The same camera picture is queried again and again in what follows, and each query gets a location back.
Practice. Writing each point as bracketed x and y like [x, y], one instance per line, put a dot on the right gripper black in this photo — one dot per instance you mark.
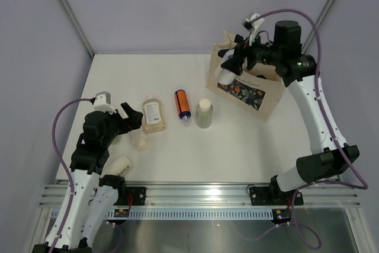
[235, 63]

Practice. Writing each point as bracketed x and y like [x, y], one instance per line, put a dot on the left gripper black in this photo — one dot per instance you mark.
[134, 118]

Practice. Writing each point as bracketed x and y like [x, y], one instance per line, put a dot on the clear amber liquid bottle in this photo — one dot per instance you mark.
[153, 120]

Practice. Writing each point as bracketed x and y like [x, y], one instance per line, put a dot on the beige canvas tote bag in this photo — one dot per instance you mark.
[257, 91]

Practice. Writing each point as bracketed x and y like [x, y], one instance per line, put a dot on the orange blue spray bottle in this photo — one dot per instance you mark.
[183, 106]

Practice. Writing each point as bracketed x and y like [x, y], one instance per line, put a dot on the pale bottle under left arm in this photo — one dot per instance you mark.
[117, 140]

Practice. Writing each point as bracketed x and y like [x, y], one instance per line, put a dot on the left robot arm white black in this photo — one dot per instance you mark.
[90, 194]

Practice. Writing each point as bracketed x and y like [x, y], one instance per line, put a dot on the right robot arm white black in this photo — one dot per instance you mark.
[330, 153]

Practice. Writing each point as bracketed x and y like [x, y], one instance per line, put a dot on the cream tube bottle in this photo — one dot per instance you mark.
[139, 139]

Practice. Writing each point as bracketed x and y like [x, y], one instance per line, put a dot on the cream bottle with lettering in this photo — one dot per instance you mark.
[119, 167]

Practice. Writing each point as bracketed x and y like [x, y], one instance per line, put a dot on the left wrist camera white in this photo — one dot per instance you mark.
[102, 102]

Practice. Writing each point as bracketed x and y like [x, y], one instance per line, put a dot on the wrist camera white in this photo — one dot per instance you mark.
[102, 102]
[252, 24]

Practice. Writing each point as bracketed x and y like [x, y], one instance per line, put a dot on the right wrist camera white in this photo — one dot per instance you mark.
[252, 24]

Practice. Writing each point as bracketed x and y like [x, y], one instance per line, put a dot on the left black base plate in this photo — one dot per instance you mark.
[135, 196]

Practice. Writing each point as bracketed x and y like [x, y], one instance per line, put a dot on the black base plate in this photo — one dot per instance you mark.
[135, 196]
[263, 196]

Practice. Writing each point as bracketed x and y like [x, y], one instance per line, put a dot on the aluminium mounting rail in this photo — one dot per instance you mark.
[236, 195]

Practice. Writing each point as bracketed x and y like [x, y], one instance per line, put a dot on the white slotted cable duct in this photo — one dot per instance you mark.
[189, 214]

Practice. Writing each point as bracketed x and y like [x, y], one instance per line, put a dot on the right aluminium frame post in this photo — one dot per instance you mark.
[322, 17]

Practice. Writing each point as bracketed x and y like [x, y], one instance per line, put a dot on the aluminium frame post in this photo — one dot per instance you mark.
[70, 15]
[322, 17]

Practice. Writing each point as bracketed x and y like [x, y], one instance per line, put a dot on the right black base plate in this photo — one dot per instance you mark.
[263, 196]

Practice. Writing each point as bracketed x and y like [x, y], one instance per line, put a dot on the left aluminium frame post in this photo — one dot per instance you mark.
[70, 15]

